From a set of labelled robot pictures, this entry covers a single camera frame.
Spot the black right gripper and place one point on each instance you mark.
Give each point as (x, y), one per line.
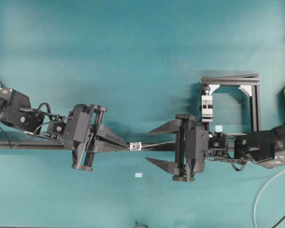
(185, 161)

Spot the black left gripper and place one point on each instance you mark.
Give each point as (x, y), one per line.
(98, 138)

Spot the small silver metal fitting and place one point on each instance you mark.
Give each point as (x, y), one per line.
(135, 146)

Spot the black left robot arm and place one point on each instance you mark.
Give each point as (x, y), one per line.
(16, 112)

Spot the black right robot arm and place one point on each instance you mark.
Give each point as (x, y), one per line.
(264, 148)

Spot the small white label on table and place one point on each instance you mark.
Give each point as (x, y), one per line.
(138, 175)

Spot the dark clip at bottom edge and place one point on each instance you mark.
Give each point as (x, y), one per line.
(137, 225)

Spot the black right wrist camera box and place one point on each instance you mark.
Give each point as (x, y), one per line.
(196, 145)

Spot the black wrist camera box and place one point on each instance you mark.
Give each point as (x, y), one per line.
(196, 145)
(77, 126)

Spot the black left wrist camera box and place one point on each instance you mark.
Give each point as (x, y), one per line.
(77, 126)

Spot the white clamp fixture on frame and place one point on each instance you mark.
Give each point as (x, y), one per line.
(206, 108)

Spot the black aluminium frame stand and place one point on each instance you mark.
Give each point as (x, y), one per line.
(236, 101)

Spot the long black aluminium rail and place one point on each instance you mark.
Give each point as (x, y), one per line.
(50, 145)

